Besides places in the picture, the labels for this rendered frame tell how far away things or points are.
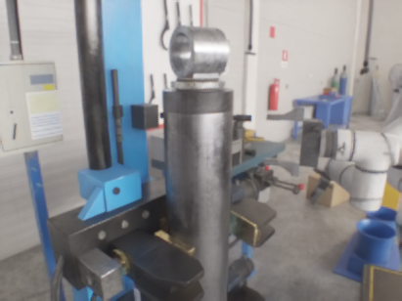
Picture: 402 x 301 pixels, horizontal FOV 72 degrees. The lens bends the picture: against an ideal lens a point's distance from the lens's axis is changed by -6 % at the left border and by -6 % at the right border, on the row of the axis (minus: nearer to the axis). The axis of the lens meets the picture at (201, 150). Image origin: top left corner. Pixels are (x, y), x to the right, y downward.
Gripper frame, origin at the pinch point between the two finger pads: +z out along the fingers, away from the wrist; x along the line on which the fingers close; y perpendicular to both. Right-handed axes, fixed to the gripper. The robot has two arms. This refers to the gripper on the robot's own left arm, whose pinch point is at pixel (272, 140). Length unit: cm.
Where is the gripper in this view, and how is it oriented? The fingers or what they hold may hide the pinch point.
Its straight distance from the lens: 87.9
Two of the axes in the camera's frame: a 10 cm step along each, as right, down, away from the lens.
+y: -3.1, 2.6, -9.1
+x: 0.0, 9.6, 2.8
